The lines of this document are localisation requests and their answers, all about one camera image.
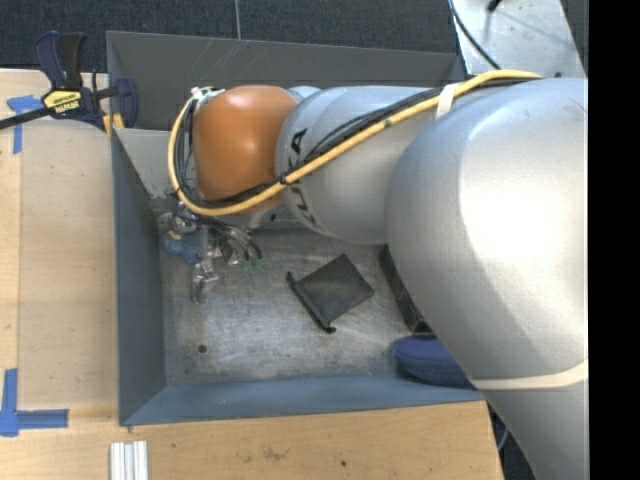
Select blue rounded toy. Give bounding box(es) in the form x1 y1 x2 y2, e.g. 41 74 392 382
159 230 202 266

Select grey metal bin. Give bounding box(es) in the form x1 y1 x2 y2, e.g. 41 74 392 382
104 30 490 427

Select black flat square pouch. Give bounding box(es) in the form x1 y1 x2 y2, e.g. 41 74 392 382
285 253 376 335

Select pale wood board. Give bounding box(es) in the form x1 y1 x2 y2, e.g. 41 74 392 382
16 116 122 414

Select dark blue round cloth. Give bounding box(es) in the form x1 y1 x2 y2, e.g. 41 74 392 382
391 334 477 390

